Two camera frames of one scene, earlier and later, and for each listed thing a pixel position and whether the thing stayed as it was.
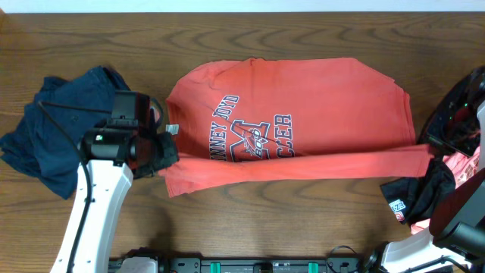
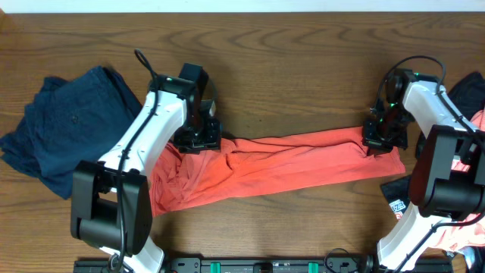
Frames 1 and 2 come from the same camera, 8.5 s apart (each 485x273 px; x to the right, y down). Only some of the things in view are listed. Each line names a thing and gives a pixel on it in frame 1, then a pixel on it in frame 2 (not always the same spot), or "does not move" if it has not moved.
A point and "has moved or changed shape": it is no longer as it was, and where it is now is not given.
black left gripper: (168, 155) to (212, 141)
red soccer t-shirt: (342, 117) has moved or changed shape
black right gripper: (433, 131) to (378, 146)
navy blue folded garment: (48, 145) does not move
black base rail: (212, 265) does not move
